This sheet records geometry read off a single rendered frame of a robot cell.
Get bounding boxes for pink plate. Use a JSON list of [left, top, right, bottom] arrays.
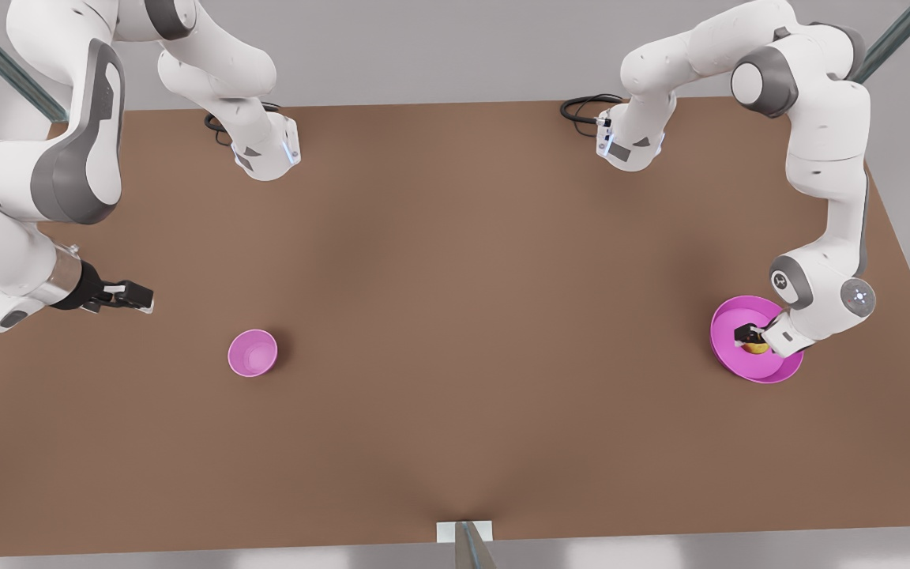
[[710, 296, 805, 385]]

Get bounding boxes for pink bowl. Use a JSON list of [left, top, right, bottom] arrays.
[[227, 329, 278, 378]]

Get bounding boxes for black cable loop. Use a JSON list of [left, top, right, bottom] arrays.
[[204, 101, 283, 147], [560, 94, 626, 138]]

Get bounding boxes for silver frame post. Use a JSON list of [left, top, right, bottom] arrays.
[[852, 0, 910, 85], [0, 8, 70, 123], [436, 520, 498, 569]]

